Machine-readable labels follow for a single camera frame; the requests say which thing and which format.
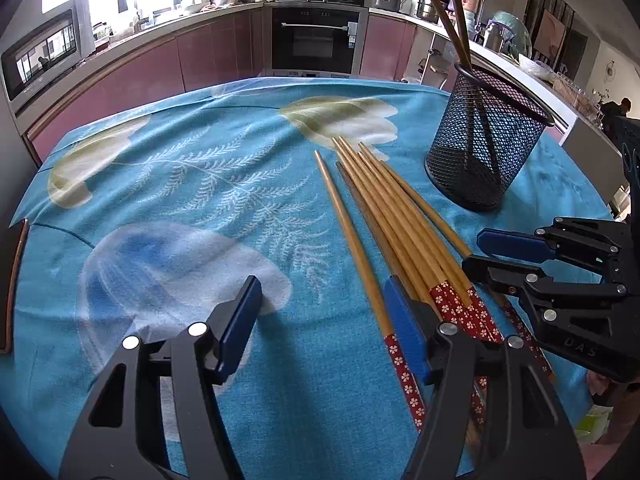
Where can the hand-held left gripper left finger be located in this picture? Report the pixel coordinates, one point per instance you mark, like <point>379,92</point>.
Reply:
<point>239,327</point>

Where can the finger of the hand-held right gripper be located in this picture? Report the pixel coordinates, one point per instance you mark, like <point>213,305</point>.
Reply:
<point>575,320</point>
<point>515,246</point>

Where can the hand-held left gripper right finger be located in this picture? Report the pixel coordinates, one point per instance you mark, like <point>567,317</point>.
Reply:
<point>406,327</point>

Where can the black mesh utensil holder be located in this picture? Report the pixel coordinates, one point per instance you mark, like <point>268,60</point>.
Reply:
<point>480,160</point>

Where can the bundle of wooden chopsticks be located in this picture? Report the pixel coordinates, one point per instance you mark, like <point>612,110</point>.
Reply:
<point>380,215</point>

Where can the blue leaf print tablecloth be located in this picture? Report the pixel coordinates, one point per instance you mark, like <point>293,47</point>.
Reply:
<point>200,200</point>

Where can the white kitchen countertop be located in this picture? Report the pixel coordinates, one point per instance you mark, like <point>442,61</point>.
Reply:
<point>520,72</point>

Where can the green glass bowl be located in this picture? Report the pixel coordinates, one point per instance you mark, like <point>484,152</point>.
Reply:
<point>517,27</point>

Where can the steel kettle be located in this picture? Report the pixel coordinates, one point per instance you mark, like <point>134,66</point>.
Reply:
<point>497,36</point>

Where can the pink kitchen cabinet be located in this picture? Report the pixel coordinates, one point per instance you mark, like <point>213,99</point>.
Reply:
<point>386,47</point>

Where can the long brown chopstick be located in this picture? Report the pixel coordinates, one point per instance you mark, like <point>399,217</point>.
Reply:
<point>435,2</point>
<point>456,5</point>

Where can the steel pot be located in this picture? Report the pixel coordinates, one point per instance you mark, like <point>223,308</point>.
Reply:
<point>430,9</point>

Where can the pink kitchen cabinets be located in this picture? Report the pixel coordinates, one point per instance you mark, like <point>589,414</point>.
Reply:
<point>150,75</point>

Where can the black built-in oven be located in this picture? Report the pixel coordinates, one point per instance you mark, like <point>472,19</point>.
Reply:
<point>315,40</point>

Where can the silver microwave oven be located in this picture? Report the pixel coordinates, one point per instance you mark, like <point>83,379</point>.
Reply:
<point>45,55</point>

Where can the small wall fan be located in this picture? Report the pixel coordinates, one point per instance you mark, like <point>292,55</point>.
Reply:
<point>609,72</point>

